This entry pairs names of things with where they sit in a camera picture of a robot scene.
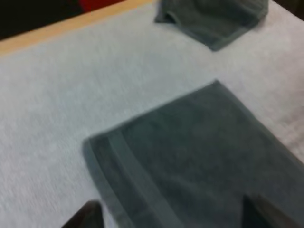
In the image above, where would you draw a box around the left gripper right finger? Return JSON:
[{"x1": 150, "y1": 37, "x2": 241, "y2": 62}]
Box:
[{"x1": 242, "y1": 193, "x2": 304, "y2": 228}]

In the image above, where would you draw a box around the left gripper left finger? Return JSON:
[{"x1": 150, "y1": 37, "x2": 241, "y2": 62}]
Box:
[{"x1": 60, "y1": 200, "x2": 106, "y2": 228}]

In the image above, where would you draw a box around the grey-green towel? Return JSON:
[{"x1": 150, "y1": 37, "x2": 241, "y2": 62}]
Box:
[
  {"x1": 153, "y1": 0, "x2": 270, "y2": 52},
  {"x1": 82, "y1": 79, "x2": 304, "y2": 228}
]

